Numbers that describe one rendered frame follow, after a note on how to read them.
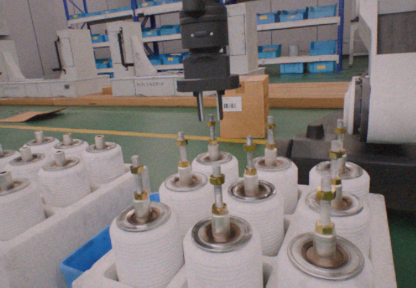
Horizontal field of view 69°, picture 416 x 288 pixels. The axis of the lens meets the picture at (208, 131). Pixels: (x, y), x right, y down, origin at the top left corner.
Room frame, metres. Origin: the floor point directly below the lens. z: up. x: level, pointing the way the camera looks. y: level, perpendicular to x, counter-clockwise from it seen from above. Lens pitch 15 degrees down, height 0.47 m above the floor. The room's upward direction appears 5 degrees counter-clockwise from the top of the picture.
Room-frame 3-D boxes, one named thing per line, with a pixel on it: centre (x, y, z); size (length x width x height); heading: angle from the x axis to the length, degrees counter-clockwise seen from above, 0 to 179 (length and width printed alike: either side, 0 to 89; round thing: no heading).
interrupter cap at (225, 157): (0.59, -0.01, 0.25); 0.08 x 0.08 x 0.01
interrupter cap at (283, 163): (0.53, -0.11, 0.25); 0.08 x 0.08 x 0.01
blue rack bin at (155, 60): (6.31, 0.86, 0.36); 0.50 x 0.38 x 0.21; 154
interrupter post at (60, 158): (0.63, 0.33, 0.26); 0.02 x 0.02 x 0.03
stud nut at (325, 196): (0.27, -0.11, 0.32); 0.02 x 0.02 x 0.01; 23
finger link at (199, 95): (0.59, 0.01, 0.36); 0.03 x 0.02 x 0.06; 172
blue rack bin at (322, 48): (4.90, -1.92, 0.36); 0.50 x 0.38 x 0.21; 154
